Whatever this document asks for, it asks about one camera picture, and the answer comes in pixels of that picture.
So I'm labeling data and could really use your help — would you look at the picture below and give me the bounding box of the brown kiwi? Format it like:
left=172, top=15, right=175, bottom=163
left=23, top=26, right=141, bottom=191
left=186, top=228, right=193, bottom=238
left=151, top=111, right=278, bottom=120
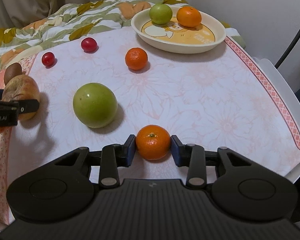
left=4, top=62, right=23, bottom=85

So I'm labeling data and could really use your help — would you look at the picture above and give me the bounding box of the small mandarin orange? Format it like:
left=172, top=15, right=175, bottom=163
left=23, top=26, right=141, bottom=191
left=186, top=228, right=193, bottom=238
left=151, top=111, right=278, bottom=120
left=135, top=125, right=171, bottom=161

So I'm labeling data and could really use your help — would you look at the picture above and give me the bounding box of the red cherry tomato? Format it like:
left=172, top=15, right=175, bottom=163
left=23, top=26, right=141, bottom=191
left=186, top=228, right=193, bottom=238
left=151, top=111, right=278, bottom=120
left=42, top=52, right=55, bottom=67
left=81, top=37, right=98, bottom=53

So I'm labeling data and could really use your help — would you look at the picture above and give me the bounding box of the large orange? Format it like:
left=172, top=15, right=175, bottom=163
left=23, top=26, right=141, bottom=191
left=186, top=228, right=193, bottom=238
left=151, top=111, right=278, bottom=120
left=177, top=7, right=202, bottom=28

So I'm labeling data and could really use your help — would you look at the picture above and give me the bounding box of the small green apple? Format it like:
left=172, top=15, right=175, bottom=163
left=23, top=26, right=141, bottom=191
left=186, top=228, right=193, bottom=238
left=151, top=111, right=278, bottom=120
left=149, top=4, right=173, bottom=25

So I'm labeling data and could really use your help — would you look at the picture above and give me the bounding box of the large green apple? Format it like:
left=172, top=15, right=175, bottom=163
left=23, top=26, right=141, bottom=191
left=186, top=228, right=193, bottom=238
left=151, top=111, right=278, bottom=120
left=72, top=83, right=118, bottom=128

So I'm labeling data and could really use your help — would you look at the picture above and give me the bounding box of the pink floral tablecloth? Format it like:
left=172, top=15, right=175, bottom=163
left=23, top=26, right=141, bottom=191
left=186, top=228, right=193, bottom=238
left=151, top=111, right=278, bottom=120
left=0, top=27, right=300, bottom=223

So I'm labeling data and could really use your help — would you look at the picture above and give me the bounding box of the white table edge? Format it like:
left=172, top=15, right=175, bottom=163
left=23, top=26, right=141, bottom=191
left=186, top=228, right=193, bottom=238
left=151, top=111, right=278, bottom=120
left=0, top=58, right=300, bottom=233

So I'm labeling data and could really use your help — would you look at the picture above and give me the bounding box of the cream duck-print plate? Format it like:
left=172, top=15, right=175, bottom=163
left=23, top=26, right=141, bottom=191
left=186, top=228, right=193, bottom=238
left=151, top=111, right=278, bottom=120
left=131, top=6, right=226, bottom=54

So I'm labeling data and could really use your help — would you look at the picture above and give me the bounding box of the black chair frame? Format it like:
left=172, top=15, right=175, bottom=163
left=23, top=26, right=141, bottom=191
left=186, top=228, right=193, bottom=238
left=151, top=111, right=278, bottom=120
left=274, top=29, right=300, bottom=69

